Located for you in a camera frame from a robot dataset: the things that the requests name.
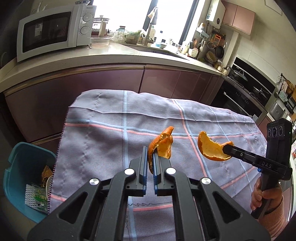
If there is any person's right forearm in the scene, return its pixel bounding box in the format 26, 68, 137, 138
257, 197, 288, 240

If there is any black cooking pot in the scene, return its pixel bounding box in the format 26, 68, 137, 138
252, 87, 270, 98

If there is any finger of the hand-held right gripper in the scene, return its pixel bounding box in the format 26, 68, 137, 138
222, 144, 257, 164

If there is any steel faucet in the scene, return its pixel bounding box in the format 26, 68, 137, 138
141, 7, 160, 45

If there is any kitchen sink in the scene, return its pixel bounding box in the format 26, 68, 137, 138
129, 44, 190, 61

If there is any gold foil wrapper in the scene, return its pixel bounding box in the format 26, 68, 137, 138
40, 166, 53, 186

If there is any person's right hand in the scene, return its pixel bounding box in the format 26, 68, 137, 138
251, 179, 284, 211

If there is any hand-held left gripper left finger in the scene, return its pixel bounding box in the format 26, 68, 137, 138
27, 146, 148, 241

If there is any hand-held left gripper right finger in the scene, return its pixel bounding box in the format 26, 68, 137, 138
153, 151, 271, 241

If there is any green snack wrapper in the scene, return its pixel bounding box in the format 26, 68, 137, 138
32, 188, 48, 209

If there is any kitchen window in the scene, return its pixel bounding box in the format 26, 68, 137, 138
88, 0, 208, 44

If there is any white foam fruit net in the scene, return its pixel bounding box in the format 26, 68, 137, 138
25, 184, 49, 212

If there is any teal plastic bin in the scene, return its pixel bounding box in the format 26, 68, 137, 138
3, 142, 57, 224

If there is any orange peel piece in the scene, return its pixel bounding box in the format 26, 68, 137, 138
198, 131, 234, 161
148, 126, 174, 174

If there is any white water heater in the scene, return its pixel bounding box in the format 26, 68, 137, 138
206, 0, 226, 29

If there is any white microwave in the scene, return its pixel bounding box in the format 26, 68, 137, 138
17, 5, 97, 62

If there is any grey checked cloth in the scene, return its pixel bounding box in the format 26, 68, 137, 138
50, 90, 267, 241

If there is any pink wall cabinet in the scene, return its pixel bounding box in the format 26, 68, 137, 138
221, 0, 256, 35

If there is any plastic bag of greens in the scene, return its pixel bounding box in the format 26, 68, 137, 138
111, 29, 142, 44

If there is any clear glass dish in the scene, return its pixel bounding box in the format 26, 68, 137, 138
90, 37, 111, 48

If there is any kitchen counter with pink cabinets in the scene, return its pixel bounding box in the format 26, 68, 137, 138
0, 42, 232, 144

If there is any black built-in oven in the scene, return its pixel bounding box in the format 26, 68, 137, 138
211, 91, 264, 121

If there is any black wok with lid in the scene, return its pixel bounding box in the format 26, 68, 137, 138
232, 70, 248, 81

